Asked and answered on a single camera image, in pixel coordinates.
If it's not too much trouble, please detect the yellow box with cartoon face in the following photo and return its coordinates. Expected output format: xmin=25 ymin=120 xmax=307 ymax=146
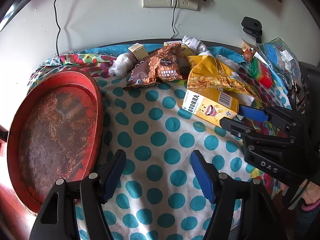
xmin=181 ymin=88 xmax=239 ymax=126

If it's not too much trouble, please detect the white teal-dotted blanket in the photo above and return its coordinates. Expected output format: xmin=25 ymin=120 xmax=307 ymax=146
xmin=29 ymin=46 xmax=293 ymax=240

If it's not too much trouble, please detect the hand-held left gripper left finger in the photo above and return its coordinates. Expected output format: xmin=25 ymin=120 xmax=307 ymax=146
xmin=30 ymin=149 xmax=127 ymax=240

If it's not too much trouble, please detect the thick black cable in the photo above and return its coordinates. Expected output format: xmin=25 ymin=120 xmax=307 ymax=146
xmin=53 ymin=0 xmax=67 ymax=56

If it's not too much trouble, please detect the person's right hand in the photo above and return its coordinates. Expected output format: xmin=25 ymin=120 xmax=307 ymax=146
xmin=304 ymin=177 xmax=320 ymax=205

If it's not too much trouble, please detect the red and green box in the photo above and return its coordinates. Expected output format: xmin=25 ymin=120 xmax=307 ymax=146
xmin=250 ymin=57 xmax=273 ymax=89

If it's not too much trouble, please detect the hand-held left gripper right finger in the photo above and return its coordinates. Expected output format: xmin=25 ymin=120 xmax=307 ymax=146
xmin=190 ymin=150 xmax=290 ymax=240

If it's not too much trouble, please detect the clear bag with blue contents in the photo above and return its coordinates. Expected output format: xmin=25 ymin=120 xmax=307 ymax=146
xmin=256 ymin=37 xmax=300 ymax=90

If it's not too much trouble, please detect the thin black charger cable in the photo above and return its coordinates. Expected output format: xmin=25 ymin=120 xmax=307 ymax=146
xmin=171 ymin=0 xmax=179 ymax=40

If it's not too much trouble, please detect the small brown figurine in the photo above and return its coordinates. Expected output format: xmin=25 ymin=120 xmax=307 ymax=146
xmin=241 ymin=47 xmax=257 ymax=62

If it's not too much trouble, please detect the person's right forearm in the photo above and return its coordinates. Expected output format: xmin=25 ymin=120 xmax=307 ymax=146
xmin=296 ymin=202 xmax=320 ymax=240

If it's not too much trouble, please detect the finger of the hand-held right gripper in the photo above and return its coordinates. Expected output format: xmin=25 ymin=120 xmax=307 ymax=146
xmin=219 ymin=117 xmax=293 ymax=145
xmin=239 ymin=104 xmax=307 ymax=140

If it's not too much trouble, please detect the beige and brown box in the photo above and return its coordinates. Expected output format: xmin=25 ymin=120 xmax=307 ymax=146
xmin=128 ymin=43 xmax=148 ymax=61

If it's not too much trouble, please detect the yellow snack bag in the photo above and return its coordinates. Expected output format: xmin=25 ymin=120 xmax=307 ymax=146
xmin=186 ymin=55 xmax=262 ymax=103

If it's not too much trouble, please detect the clear plastic bag bundle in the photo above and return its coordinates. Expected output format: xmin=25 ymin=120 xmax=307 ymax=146
xmin=108 ymin=53 xmax=138 ymax=77

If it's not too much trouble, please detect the black clamp mount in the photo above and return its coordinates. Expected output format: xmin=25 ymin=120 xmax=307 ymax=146
xmin=241 ymin=17 xmax=263 ymax=43

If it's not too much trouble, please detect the dark brown snack packet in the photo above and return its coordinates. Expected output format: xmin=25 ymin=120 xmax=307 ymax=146
xmin=122 ymin=51 xmax=160 ymax=91

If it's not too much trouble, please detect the orange-brown snack packet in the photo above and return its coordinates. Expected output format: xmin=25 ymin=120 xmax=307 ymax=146
xmin=147 ymin=42 xmax=184 ymax=83

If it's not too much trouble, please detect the round red tray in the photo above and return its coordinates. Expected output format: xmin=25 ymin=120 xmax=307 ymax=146
xmin=7 ymin=70 xmax=103 ymax=214

